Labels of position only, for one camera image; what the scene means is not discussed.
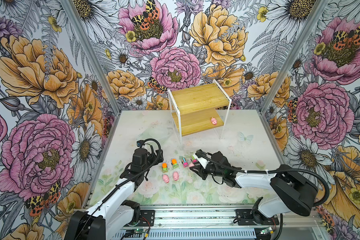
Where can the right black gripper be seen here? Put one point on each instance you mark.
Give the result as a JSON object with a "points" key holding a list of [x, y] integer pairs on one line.
{"points": [[201, 172]]}

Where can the right aluminium corner post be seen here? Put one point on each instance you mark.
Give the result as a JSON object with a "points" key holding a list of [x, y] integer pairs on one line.
{"points": [[302, 37]]}

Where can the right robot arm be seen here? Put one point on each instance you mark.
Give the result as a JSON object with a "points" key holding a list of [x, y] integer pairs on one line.
{"points": [[294, 193]]}

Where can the green orange toy truck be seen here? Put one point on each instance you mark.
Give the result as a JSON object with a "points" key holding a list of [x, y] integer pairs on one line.
{"points": [[164, 167], [174, 163]]}

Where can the pink toy truck blue top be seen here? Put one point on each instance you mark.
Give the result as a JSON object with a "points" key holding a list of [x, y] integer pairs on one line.
{"points": [[184, 162]]}

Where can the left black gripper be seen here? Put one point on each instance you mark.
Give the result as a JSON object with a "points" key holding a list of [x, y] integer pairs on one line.
{"points": [[152, 156]]}

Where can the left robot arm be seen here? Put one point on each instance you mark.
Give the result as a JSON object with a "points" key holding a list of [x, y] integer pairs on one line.
{"points": [[104, 219]]}

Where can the left aluminium corner post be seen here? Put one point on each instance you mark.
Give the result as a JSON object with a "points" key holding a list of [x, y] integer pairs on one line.
{"points": [[85, 41]]}

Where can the green orange toy truck leftmost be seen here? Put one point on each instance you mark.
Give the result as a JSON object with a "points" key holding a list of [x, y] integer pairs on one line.
{"points": [[164, 167]]}

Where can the white vented cable duct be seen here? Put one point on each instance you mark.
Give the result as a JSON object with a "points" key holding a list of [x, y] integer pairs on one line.
{"points": [[187, 234]]}

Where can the aluminium front rail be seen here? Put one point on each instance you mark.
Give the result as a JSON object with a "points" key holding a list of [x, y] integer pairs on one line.
{"points": [[215, 216]]}

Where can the two-tier bamboo white shelf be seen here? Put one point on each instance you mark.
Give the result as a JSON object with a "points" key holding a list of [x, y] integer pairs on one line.
{"points": [[193, 108]]}

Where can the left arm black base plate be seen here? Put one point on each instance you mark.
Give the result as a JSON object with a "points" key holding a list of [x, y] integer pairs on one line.
{"points": [[146, 218]]}

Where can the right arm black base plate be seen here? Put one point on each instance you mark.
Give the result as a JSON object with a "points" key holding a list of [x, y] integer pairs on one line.
{"points": [[247, 217]]}

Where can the aluminium corner post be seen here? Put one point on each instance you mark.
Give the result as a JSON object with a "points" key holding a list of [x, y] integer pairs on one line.
{"points": [[85, 41], [302, 37]]}

